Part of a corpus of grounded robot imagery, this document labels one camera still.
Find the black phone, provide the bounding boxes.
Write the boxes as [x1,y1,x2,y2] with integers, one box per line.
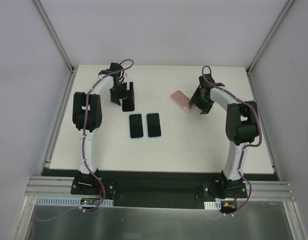
[122,98,135,112]
[129,113,144,139]

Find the pink phone case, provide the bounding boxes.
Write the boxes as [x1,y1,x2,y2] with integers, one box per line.
[170,90,195,112]

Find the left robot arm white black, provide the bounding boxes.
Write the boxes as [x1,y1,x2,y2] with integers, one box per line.
[72,59,135,177]

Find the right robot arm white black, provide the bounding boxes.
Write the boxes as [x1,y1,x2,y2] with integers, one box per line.
[189,74,262,198]

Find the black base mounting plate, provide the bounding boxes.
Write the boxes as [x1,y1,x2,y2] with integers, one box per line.
[41,168,279,208]

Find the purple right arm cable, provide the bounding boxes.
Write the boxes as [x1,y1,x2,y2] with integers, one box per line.
[201,65,263,220]

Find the right white cable duct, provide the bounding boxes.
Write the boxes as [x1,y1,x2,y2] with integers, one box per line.
[204,199,237,211]

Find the white cable duct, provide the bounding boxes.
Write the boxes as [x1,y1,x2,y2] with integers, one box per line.
[204,199,237,211]
[36,196,114,208]

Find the aluminium front rail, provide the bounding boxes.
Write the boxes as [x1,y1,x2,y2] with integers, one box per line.
[25,176,296,202]

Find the left aluminium frame post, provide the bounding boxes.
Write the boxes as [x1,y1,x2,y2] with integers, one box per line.
[31,0,75,73]

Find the aluminium frame post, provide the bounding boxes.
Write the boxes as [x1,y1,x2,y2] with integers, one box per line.
[31,0,75,73]
[246,0,296,76]

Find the left white cable duct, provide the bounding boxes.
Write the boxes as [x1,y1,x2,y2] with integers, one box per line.
[36,196,114,208]

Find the right aluminium frame post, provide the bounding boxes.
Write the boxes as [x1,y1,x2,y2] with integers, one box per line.
[246,0,296,76]

